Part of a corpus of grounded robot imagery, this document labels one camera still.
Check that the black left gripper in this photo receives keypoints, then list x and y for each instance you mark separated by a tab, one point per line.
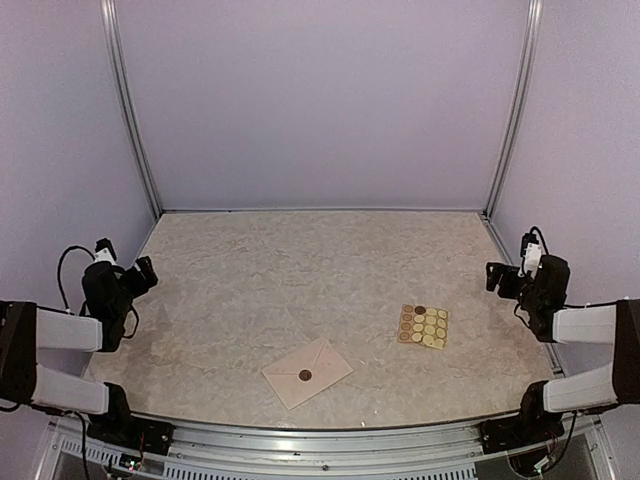
138	275

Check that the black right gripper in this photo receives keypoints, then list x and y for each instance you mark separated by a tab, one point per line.
507	279

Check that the brown round sticker sheet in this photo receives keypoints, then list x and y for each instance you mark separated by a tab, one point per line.
423	325

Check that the round brown seal sticker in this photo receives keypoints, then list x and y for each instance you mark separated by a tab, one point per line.
305	375

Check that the pink envelope with flap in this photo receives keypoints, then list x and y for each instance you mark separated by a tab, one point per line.
320	357

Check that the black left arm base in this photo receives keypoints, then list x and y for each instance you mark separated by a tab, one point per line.
118	426

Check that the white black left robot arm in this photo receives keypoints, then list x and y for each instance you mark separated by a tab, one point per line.
27	328

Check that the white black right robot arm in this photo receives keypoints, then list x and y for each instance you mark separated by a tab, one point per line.
539	289

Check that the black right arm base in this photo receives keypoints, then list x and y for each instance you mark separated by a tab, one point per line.
532	424

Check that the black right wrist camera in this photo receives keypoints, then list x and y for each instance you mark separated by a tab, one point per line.
531	253

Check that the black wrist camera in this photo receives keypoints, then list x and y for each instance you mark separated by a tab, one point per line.
104	251
531	253

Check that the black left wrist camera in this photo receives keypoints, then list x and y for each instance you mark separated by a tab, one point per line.
104	251

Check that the aluminium front rail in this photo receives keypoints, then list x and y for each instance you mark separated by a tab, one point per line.
206	450

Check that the aluminium frame post left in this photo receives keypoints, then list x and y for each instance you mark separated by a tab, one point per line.
116	53

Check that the aluminium frame post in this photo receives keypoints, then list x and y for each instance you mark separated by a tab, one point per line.
519	98
116	53

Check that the aluminium frame post right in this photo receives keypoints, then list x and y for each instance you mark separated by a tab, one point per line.
519	98

